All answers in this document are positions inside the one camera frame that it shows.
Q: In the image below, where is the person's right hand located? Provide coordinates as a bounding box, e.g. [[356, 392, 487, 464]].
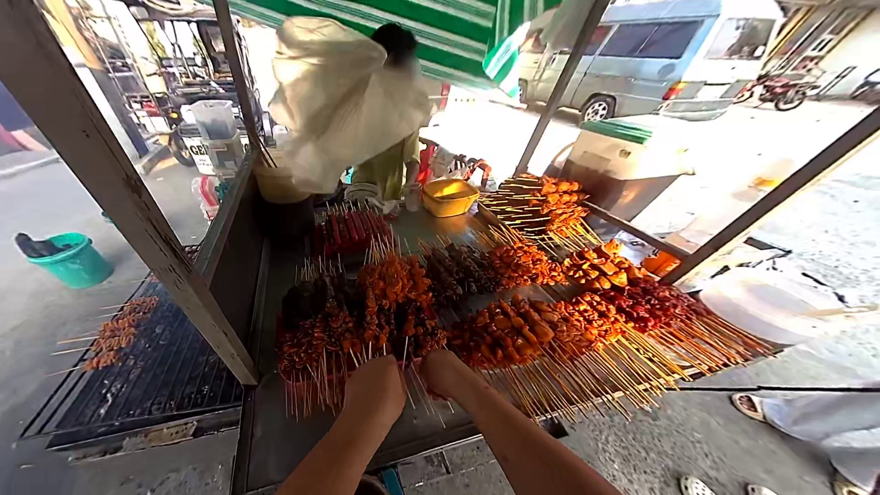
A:
[[418, 349, 481, 402]]

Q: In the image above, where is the person's left hand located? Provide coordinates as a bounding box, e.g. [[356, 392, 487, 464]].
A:
[[344, 355, 407, 424]]

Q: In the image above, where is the red tray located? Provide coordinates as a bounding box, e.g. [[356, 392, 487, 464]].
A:
[[276, 313, 449, 407]]

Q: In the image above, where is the pile of glazed brown skewers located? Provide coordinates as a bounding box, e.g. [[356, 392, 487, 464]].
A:
[[450, 294, 582, 422]]

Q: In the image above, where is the pile of orange curly skewers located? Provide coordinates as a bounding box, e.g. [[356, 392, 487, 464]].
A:
[[357, 237, 433, 308]]

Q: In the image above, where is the pile of dark glazed skewers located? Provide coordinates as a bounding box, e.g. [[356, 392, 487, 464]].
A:
[[278, 258, 451, 427]]

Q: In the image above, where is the pile of blackish meat skewers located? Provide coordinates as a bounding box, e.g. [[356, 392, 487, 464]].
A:
[[418, 237, 501, 305]]

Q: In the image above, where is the pile of orange-red skewers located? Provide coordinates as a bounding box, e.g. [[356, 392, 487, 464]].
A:
[[480, 225, 567, 288]]

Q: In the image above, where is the pile of red sausage skewers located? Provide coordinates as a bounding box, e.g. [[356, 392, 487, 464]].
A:
[[311, 201, 394, 257]]

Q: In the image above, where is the pile of orange ruffled skewers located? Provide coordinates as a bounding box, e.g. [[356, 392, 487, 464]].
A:
[[550, 292, 693, 413]]

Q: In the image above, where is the yellow plastic basin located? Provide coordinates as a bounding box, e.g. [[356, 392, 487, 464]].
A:
[[421, 179, 481, 219]]

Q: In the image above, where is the pile of bright orange skewers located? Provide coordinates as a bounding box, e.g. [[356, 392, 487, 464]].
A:
[[563, 240, 646, 293]]

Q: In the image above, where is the pile of orange chunky skewers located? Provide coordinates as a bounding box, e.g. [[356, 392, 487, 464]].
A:
[[478, 172, 602, 250]]

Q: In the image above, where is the pile of dark red skewers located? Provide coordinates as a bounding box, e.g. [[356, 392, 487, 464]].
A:
[[599, 275, 779, 379]]

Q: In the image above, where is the beige plastic bucket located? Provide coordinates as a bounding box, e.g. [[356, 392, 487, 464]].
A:
[[253, 148, 314, 205]]

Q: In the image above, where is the wooden side panel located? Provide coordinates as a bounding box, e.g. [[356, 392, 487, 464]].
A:
[[194, 153, 266, 345]]

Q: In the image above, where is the orange plastic packet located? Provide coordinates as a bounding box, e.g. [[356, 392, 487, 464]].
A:
[[641, 249, 682, 278]]

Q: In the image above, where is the black charcoal grill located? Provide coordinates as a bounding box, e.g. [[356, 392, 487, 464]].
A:
[[19, 245, 246, 452]]

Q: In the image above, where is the white bin with green lid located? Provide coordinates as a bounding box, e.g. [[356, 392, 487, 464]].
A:
[[560, 120, 694, 222]]

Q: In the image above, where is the translucent white plastic bag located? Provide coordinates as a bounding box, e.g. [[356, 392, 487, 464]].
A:
[[269, 16, 433, 195]]

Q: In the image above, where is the row of grilling skewers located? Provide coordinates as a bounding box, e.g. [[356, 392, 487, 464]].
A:
[[47, 296, 160, 378]]

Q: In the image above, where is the stack of clear plastic containers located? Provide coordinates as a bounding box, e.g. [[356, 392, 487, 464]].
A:
[[190, 100, 246, 178]]

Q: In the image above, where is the green white striped awning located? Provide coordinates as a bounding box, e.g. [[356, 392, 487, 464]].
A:
[[196, 0, 565, 97]]

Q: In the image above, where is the round white plastic basin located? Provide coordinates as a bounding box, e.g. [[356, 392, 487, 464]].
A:
[[698, 264, 848, 346]]

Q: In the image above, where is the teal plastic bucket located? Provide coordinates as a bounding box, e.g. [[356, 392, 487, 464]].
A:
[[26, 232, 114, 289]]

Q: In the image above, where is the light blue van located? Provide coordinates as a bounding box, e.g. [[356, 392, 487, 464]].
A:
[[517, 0, 785, 123]]

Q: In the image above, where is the parked tricycle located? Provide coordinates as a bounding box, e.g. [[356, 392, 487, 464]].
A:
[[134, 0, 265, 167]]

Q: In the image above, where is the black cloth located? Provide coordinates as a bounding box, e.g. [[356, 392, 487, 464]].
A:
[[14, 232, 61, 259]]

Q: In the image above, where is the red motorcycle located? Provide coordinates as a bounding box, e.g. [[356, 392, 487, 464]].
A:
[[733, 67, 820, 112]]

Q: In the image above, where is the wooden rail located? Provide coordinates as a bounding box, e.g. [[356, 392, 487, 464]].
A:
[[582, 200, 693, 261]]

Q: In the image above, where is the brown wooden post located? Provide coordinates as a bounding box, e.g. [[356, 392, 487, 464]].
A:
[[514, 0, 611, 177]]

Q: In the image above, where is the thick weathered wooden post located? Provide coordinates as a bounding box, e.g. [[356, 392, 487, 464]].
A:
[[3, 0, 260, 386]]

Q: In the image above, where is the thin wooden post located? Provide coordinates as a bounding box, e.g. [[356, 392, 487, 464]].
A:
[[212, 0, 265, 162]]

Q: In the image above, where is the dark slanted wooden post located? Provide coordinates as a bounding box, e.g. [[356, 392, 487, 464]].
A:
[[659, 106, 880, 287]]

